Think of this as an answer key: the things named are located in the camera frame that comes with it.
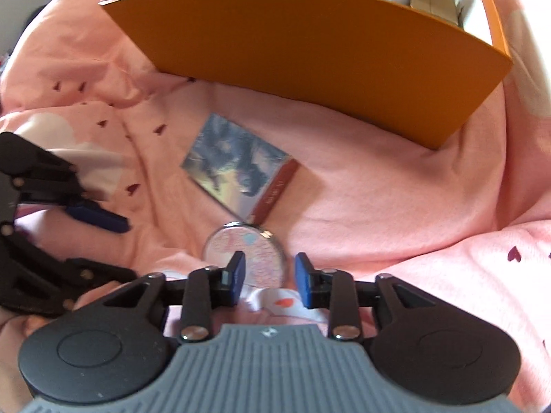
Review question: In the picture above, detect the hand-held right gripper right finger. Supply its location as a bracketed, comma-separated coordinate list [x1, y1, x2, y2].
[295, 253, 429, 341]

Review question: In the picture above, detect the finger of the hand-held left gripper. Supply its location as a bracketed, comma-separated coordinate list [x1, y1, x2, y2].
[17, 146, 131, 234]
[11, 236, 141, 317]

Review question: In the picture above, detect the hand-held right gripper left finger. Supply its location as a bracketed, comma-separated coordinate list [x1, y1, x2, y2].
[103, 250, 247, 345]

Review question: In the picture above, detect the round compact mirror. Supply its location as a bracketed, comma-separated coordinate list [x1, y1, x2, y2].
[202, 222, 285, 290]

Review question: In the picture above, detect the illustrated book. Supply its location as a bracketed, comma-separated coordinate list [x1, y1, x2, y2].
[181, 113, 313, 224]

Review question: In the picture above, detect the orange cardboard box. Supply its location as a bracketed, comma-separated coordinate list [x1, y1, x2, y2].
[98, 0, 514, 150]

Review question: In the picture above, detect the pink printed blanket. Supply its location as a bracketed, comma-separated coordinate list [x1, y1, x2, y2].
[0, 0, 551, 413]

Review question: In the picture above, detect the beige small box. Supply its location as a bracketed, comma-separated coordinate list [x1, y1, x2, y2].
[409, 0, 459, 27]

